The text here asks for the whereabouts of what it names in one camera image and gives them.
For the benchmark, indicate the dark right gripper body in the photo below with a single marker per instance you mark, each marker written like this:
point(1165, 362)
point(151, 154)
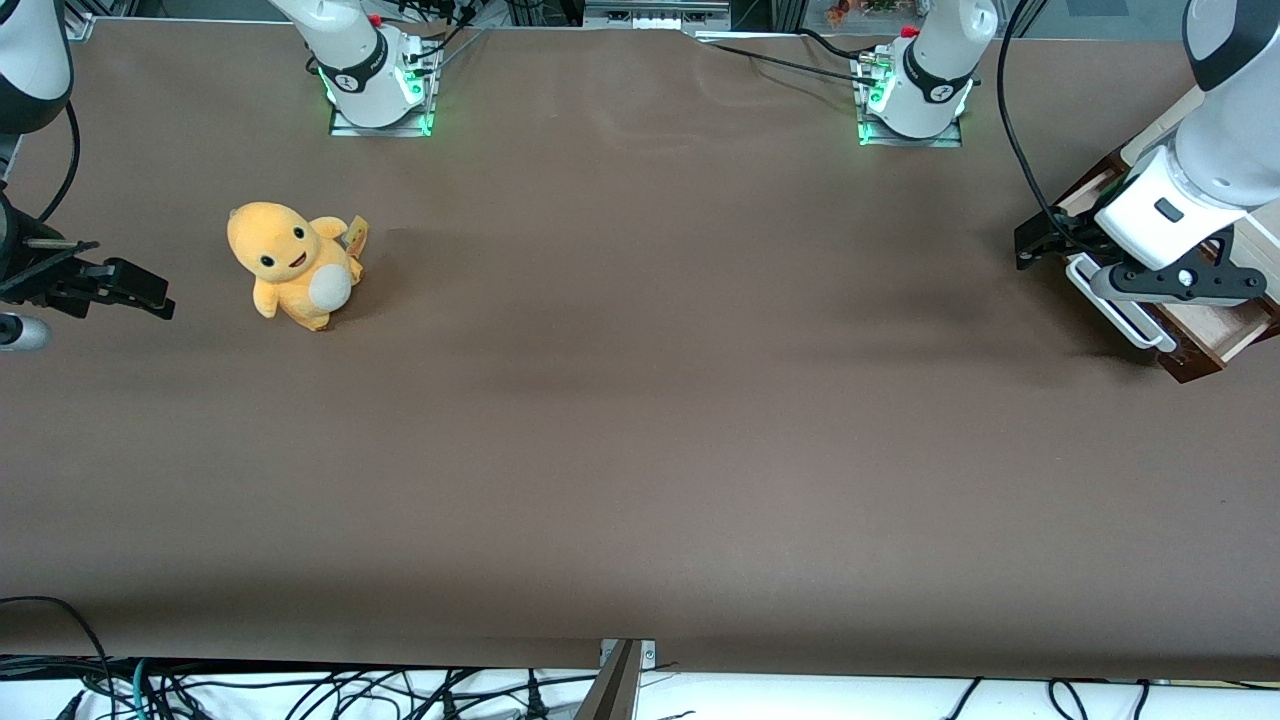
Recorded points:
point(22, 268)

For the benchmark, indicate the brown wooden drawer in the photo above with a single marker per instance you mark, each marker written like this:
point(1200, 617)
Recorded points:
point(1230, 335)

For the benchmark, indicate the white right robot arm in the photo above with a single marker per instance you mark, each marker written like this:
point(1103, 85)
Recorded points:
point(355, 60)

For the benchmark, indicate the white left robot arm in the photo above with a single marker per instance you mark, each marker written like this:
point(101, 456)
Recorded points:
point(940, 50)

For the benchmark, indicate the yellow plush toy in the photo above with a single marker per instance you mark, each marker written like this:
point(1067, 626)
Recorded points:
point(290, 260)

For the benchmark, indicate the yellow plush toy tag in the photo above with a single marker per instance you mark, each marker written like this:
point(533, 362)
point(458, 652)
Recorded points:
point(357, 233)

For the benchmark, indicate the orange small objects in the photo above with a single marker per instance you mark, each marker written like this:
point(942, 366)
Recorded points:
point(860, 10)

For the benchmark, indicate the brown table cover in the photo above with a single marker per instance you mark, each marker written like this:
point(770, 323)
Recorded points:
point(640, 400)

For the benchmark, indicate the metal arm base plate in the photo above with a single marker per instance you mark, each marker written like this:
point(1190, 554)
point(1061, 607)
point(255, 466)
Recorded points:
point(940, 141)
point(400, 130)

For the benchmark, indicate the aluminium corner bracket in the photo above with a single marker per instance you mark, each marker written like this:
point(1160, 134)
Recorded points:
point(80, 25)

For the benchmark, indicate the grey metal frame rail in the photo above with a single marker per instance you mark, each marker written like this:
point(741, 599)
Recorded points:
point(655, 12)

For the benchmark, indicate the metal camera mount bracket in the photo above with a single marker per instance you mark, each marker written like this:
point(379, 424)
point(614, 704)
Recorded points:
point(648, 652)

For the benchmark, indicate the dark camera mount post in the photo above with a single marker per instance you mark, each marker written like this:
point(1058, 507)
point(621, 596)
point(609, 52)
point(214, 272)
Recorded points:
point(610, 695)

